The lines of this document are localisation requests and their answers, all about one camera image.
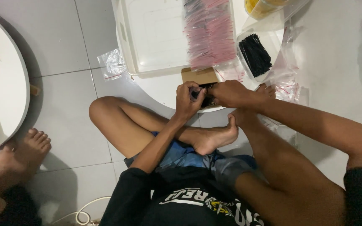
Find person's right hand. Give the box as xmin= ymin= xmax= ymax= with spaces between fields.
xmin=207 ymin=80 xmax=259 ymax=109

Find person's left hand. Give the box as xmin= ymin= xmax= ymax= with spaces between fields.
xmin=175 ymin=81 xmax=207 ymax=121

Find heap of small black pins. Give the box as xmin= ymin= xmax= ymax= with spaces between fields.
xmin=200 ymin=82 xmax=218 ymax=108

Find brown cardboard box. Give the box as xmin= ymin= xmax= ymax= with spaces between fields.
xmin=177 ymin=67 xmax=222 ymax=109

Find bundle of black sticks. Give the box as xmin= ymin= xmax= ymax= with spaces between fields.
xmin=238 ymin=33 xmax=273 ymax=78

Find stack of red-striped clear bags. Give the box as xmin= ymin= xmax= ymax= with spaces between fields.
xmin=182 ymin=0 xmax=238 ymax=71

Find blue patterned shorts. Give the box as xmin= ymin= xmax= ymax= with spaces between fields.
xmin=124 ymin=131 xmax=258 ymax=189

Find heap of loose clear bags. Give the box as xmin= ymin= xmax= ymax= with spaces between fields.
xmin=214 ymin=19 xmax=301 ymax=104

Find white plastic storage tray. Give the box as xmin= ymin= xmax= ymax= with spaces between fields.
xmin=112 ymin=0 xmax=236 ymax=78

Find person's left leg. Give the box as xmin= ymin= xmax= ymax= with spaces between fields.
xmin=89 ymin=96 xmax=240 ymax=159

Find person's right leg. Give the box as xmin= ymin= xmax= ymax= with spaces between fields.
xmin=228 ymin=83 xmax=346 ymax=226

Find yellow jar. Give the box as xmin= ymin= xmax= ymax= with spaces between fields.
xmin=244 ymin=0 xmax=290 ymax=20

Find crumpled clear plastic bag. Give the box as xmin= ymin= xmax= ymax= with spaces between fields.
xmin=97 ymin=48 xmax=127 ymax=81

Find large clear plastic bag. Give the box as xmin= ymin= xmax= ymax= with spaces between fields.
xmin=240 ymin=0 xmax=312 ymax=32

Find black printed shirt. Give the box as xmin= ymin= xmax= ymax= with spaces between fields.
xmin=99 ymin=166 xmax=362 ymax=226

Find round white table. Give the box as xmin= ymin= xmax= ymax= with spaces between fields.
xmin=0 ymin=8 xmax=31 ymax=155

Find white cable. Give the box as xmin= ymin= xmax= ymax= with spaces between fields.
xmin=50 ymin=196 xmax=111 ymax=226

